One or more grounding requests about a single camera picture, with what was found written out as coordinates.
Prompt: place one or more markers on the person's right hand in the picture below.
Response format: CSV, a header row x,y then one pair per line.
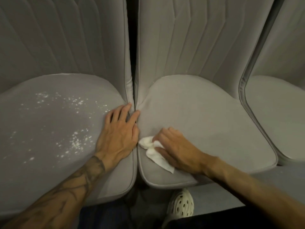
x,y
181,152

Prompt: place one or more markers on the person's left little finger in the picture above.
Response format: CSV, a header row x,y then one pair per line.
x,y
108,118

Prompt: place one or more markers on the scattered white powder specks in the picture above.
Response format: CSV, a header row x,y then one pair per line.
x,y
77,143

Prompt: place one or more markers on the person's left thumb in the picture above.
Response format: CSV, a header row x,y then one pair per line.
x,y
135,134

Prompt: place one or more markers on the white cleaning cloth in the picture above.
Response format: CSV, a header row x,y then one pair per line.
x,y
154,156

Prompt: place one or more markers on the person's left hand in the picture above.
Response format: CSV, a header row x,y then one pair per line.
x,y
116,140

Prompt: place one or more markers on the person's right thumb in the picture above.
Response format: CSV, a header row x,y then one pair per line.
x,y
163,155

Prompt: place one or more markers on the grey upholstered chair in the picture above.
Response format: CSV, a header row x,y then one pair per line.
x,y
276,104
202,104

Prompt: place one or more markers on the dark trousers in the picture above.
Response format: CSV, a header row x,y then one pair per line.
x,y
124,212

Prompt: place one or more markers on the white perforated clog shoe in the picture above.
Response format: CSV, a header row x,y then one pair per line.
x,y
181,203

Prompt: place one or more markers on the person's left forearm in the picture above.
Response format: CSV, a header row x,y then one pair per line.
x,y
59,195

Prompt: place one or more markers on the grey chair with powder specks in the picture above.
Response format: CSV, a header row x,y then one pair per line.
x,y
59,69

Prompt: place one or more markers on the person's left middle finger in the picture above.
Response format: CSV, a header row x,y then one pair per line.
x,y
125,113

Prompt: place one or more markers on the person's right forearm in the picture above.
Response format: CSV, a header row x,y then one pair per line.
x,y
250,190

